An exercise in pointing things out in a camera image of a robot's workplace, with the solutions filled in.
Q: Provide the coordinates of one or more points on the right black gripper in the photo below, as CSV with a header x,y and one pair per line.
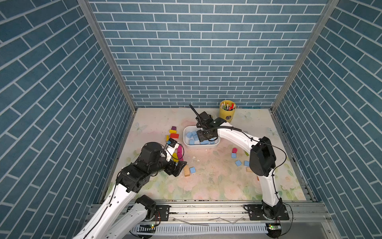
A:
x,y
200,136

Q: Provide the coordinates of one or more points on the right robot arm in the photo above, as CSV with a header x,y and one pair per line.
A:
x,y
262,157

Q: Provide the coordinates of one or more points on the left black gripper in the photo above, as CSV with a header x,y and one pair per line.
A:
x,y
169,170

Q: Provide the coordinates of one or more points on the lower magenta block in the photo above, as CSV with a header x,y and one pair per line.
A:
x,y
180,156

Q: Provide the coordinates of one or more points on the natural wood block lower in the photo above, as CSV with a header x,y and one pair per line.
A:
x,y
186,170

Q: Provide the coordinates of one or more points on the yellow pen cup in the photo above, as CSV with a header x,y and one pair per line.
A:
x,y
227,110

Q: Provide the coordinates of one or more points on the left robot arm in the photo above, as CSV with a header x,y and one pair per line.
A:
x,y
153,158

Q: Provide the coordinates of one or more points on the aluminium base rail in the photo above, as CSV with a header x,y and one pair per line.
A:
x,y
181,218

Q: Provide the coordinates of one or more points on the blue cube cluster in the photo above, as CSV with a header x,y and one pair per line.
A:
x,y
195,136

